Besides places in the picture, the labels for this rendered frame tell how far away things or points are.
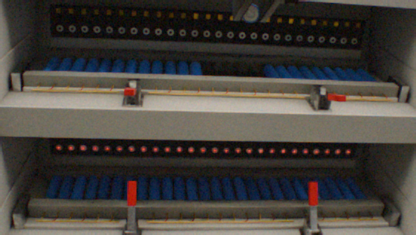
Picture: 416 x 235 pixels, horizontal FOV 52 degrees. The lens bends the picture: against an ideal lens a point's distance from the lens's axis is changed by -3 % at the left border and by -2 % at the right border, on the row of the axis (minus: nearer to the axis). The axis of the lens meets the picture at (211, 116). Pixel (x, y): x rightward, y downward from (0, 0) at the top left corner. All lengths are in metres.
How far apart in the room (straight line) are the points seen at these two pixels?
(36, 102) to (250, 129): 0.29
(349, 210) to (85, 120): 0.43
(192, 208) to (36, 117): 0.26
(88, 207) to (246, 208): 0.24
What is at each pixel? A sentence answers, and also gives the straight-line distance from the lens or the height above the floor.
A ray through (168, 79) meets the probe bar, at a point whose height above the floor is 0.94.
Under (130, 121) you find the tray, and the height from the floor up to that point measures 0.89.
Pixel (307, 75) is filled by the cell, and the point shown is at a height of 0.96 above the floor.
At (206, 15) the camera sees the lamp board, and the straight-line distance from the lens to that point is 0.75.
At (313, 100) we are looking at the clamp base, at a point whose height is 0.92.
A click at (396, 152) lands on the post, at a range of 0.78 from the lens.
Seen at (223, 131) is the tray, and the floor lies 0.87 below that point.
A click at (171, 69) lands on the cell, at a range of 0.68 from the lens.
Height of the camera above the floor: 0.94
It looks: 5 degrees down
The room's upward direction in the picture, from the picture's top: 2 degrees clockwise
